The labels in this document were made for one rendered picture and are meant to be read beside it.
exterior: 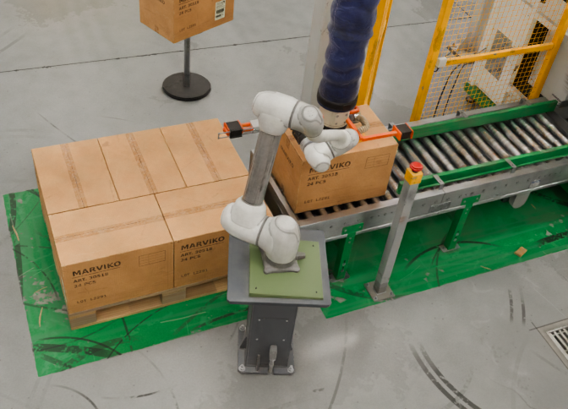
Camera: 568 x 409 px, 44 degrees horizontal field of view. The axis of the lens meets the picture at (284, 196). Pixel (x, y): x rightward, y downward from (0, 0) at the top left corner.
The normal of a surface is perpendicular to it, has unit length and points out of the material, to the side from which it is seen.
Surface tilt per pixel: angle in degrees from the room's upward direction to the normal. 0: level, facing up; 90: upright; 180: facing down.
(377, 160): 90
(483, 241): 0
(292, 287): 4
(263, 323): 90
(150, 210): 0
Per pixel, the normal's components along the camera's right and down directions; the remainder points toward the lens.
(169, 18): -0.69, 0.44
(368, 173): 0.37, 0.66
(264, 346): 0.04, 0.68
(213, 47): 0.10, -0.73
